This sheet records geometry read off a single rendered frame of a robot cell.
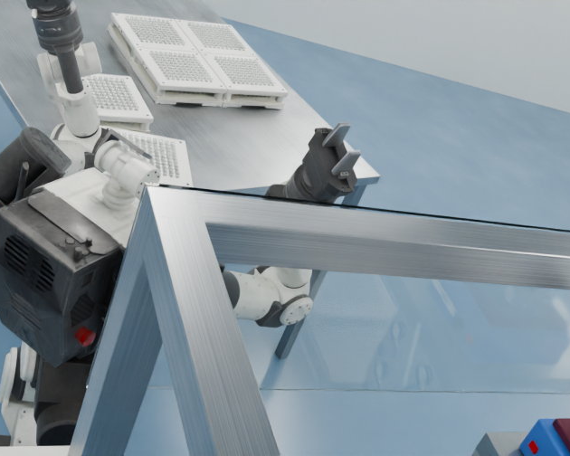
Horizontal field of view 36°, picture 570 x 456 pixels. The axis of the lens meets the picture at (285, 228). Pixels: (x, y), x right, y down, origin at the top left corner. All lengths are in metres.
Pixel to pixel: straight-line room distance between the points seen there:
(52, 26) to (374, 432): 2.10
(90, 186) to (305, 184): 0.45
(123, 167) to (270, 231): 0.63
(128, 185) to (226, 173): 1.06
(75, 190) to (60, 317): 0.25
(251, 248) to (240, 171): 1.65
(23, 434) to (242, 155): 1.07
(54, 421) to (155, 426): 1.29
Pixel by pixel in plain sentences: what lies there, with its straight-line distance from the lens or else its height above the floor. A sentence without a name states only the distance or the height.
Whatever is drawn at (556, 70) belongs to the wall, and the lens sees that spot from 6.90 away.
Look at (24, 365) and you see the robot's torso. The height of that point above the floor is 0.88.
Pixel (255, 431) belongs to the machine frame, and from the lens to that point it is 0.78.
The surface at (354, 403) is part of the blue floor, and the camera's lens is 3.42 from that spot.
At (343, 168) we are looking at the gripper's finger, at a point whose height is 1.59.
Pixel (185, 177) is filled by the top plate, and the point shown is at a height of 0.97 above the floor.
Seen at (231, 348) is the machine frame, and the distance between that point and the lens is 0.84.
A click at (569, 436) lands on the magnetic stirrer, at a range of 1.45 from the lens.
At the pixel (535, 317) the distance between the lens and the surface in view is 1.42.
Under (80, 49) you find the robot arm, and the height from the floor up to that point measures 1.44.
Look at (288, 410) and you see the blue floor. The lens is 3.27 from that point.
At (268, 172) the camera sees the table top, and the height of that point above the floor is 0.89.
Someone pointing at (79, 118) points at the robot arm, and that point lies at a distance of 1.96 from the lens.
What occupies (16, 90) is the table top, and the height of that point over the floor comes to 0.89.
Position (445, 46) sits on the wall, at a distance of 6.51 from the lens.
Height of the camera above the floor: 2.25
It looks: 33 degrees down
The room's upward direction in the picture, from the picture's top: 23 degrees clockwise
